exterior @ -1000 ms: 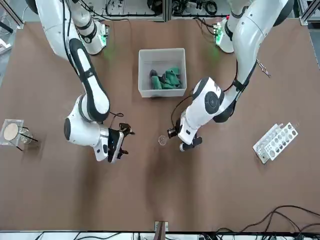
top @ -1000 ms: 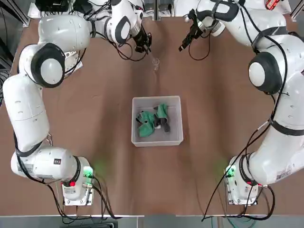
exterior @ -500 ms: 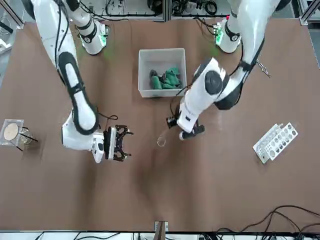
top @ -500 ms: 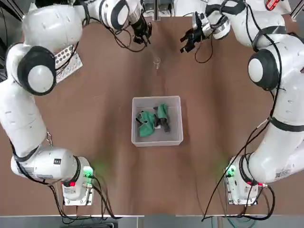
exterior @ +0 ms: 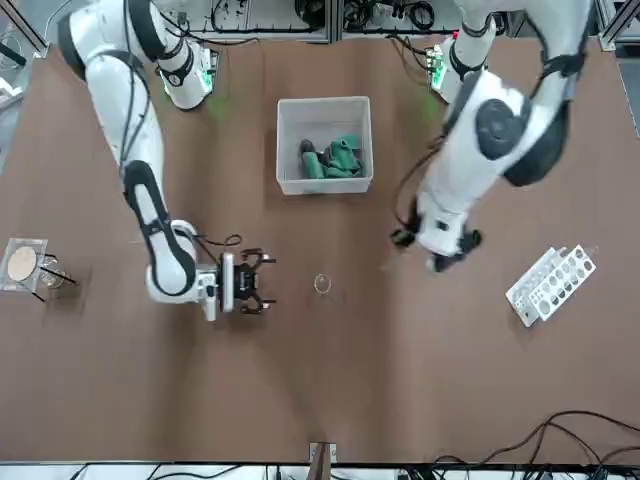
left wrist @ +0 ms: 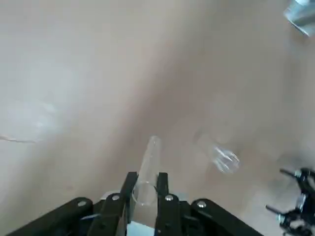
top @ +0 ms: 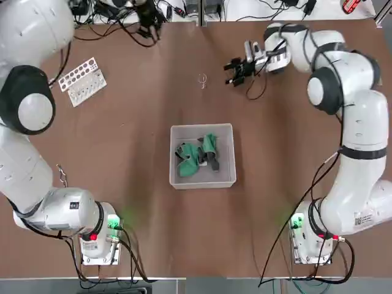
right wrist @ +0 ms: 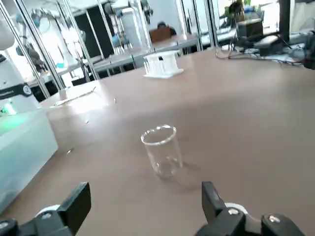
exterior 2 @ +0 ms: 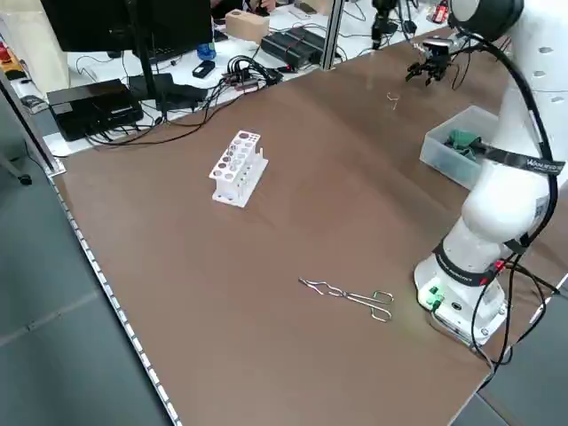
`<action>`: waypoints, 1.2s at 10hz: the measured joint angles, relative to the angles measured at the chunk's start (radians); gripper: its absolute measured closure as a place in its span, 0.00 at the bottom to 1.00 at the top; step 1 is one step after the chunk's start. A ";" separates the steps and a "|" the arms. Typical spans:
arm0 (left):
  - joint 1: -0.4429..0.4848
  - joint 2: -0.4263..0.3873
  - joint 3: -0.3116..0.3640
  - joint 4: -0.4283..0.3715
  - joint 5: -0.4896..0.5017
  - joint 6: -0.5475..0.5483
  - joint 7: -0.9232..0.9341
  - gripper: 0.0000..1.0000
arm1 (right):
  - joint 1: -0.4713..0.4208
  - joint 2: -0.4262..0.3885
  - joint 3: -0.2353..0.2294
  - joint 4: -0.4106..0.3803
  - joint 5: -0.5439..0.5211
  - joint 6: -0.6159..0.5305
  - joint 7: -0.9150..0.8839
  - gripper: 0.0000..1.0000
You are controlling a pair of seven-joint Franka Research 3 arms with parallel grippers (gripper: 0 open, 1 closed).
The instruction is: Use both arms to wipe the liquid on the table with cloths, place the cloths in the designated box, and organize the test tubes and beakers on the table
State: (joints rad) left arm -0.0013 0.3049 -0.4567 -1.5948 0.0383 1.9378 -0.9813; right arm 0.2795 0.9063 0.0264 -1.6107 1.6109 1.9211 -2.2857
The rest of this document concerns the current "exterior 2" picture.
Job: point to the tan wooden box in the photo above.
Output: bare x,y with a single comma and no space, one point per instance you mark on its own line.
246,26

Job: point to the small black device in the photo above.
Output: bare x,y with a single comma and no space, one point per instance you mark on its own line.
203,69

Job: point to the green microfibre cloth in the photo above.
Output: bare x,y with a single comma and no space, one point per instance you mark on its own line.
461,138

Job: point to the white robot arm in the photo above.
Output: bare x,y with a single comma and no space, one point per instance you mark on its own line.
488,208

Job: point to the metal crucible tongs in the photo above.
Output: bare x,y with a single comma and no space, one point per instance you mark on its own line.
355,296

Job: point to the white test tube rack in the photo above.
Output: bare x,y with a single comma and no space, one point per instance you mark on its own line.
231,199

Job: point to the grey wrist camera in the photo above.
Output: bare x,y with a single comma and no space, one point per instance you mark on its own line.
437,46

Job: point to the white plastic box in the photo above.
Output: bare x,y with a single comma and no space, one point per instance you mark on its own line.
439,155

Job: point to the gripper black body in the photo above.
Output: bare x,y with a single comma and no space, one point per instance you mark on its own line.
435,64

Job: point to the black computer monitor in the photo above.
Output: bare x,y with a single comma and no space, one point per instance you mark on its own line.
111,22

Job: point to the blue plastic bottle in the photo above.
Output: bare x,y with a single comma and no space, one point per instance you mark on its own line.
207,51

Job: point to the black power supply unit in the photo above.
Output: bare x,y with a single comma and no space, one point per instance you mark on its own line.
284,51
310,40

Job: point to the red and black device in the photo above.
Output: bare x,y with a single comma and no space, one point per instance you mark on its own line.
439,11

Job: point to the black monitor stand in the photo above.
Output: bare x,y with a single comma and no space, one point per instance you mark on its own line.
142,66

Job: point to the black computer box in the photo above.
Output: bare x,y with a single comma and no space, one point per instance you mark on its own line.
89,106

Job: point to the aluminium frame post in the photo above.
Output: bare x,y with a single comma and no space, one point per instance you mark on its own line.
333,31
37,133

